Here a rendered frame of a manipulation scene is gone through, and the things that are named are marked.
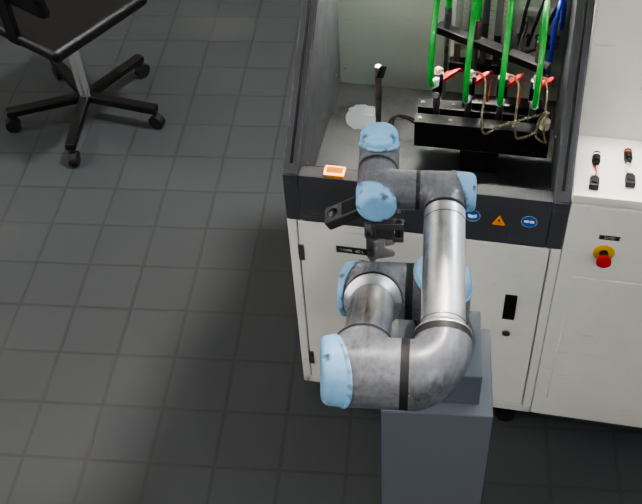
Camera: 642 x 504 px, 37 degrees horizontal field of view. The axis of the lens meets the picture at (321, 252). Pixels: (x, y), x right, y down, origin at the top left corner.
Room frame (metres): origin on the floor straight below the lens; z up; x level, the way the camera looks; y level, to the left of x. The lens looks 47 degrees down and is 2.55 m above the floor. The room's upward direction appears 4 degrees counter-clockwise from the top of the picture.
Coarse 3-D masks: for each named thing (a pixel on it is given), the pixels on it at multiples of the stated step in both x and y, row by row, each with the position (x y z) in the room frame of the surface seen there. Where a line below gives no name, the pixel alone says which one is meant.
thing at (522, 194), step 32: (320, 192) 1.75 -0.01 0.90; (352, 192) 1.73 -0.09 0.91; (480, 192) 1.65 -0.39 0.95; (512, 192) 1.64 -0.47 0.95; (544, 192) 1.64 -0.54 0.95; (352, 224) 1.73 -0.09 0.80; (416, 224) 1.68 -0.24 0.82; (480, 224) 1.64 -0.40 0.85; (512, 224) 1.62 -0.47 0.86; (544, 224) 1.60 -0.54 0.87
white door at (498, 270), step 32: (320, 224) 1.75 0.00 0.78; (320, 256) 1.75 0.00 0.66; (352, 256) 1.73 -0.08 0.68; (416, 256) 1.68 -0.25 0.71; (480, 256) 1.64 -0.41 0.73; (512, 256) 1.62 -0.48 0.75; (544, 256) 1.60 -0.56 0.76; (320, 288) 1.75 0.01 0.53; (480, 288) 1.64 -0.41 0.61; (512, 288) 1.62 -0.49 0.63; (320, 320) 1.75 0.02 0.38; (512, 320) 1.62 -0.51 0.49; (512, 352) 1.61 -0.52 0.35; (512, 384) 1.61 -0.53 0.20
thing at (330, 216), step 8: (352, 200) 1.41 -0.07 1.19; (328, 208) 1.42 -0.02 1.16; (336, 208) 1.41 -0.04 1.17; (344, 208) 1.40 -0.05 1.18; (352, 208) 1.39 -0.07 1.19; (328, 216) 1.40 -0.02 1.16; (336, 216) 1.39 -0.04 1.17; (344, 216) 1.38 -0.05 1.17; (352, 216) 1.38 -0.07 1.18; (360, 216) 1.38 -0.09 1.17; (328, 224) 1.38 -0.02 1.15; (336, 224) 1.38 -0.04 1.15; (344, 224) 1.38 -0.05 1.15
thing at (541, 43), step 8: (544, 8) 1.86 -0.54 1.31; (544, 16) 1.83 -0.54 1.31; (544, 24) 1.81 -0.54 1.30; (544, 32) 1.80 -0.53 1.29; (544, 40) 1.78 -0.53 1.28; (536, 48) 1.95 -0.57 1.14; (544, 48) 1.77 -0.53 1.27; (536, 56) 1.94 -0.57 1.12; (544, 56) 1.76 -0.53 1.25; (536, 72) 1.75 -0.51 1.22; (536, 80) 1.74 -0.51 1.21; (536, 88) 1.73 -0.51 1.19; (536, 96) 1.73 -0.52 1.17; (536, 104) 1.73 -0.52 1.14
